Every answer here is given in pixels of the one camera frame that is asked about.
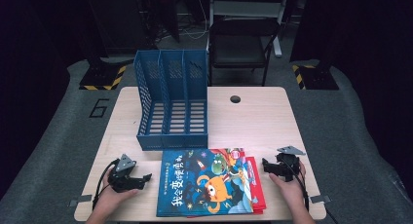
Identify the black metal truss stand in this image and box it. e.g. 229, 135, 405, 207
134, 0, 181, 48

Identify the blue monster picture book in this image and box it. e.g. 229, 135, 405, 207
156, 148, 254, 217

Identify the black yellow-striped stand base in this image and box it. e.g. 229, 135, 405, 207
291, 63, 340, 91
78, 63, 128, 92

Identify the white floor cable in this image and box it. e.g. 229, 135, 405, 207
179, 28, 208, 41

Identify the blue plastic file rack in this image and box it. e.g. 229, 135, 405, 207
133, 49, 209, 152

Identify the person's left hand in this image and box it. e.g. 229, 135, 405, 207
95, 177, 139, 215

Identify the right hand-held gripper cable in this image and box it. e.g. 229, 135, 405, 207
282, 157, 310, 212

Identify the hand-held gripper cable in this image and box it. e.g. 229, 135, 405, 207
92, 159, 120, 212
282, 157, 310, 212

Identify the grey tape piece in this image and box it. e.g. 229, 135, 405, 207
68, 194, 94, 207
308, 194, 332, 205

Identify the left hand-held gripper cable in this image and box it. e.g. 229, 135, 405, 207
92, 159, 120, 212

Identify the black folding chair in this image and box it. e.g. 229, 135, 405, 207
207, 18, 282, 87

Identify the person's right hand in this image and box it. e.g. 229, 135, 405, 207
268, 162, 310, 213

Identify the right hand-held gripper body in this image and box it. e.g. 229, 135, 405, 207
276, 145, 306, 183

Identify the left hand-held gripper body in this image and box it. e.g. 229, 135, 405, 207
108, 154, 140, 193

